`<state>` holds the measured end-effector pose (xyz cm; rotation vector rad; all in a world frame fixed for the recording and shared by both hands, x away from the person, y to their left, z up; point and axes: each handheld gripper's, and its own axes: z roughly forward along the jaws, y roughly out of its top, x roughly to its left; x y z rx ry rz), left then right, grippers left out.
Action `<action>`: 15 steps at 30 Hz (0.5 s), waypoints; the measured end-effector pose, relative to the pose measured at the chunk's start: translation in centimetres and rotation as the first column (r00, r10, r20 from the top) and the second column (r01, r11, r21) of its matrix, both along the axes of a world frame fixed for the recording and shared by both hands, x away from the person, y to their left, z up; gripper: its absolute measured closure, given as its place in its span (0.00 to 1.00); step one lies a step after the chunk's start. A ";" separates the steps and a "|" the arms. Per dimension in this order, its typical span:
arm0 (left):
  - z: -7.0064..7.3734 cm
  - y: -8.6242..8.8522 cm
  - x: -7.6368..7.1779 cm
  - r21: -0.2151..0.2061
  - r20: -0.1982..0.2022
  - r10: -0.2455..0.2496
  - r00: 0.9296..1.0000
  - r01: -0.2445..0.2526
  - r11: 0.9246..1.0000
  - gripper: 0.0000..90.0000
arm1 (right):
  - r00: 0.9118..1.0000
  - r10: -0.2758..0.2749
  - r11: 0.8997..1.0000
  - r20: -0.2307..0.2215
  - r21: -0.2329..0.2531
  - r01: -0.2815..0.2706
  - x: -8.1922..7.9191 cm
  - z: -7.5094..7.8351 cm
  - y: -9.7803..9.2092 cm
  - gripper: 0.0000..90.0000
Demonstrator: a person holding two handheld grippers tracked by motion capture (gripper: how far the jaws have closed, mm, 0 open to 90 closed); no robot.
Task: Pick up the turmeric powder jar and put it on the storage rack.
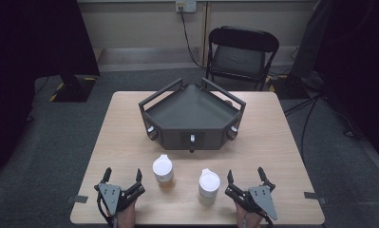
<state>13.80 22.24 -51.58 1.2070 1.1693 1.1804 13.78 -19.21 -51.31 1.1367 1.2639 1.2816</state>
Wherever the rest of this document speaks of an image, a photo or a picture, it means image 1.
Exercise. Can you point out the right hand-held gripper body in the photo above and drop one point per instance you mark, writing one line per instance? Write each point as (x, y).
(262, 198)

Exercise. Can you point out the white-capped bottle with orange liquid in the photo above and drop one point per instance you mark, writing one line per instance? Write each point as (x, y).
(162, 167)

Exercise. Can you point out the black folding chair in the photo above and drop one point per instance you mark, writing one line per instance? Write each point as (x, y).
(239, 58)

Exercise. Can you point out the white-tipped rack hook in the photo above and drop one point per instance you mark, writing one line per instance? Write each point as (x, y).
(232, 132)
(192, 142)
(152, 132)

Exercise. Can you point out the dark grey corner rack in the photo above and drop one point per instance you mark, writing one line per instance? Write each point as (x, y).
(190, 110)

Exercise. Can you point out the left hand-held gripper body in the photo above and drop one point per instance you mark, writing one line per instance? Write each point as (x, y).
(110, 195)

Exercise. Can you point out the person's left hand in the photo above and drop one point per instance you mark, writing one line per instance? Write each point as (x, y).
(126, 217)

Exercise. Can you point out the black stand base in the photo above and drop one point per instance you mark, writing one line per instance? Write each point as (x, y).
(291, 87)
(74, 90)

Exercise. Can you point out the white wall socket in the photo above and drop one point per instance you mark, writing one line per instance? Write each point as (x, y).
(186, 5)

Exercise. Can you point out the black curtain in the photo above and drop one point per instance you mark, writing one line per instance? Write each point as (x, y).
(358, 63)
(35, 47)

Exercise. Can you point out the person's right hand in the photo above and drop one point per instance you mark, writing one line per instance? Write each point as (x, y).
(248, 218)

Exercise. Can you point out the white-capped white bottle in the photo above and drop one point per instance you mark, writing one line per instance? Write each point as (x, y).
(209, 183)

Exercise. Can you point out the grey tape strip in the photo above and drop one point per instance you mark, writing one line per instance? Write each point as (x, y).
(315, 197)
(78, 199)

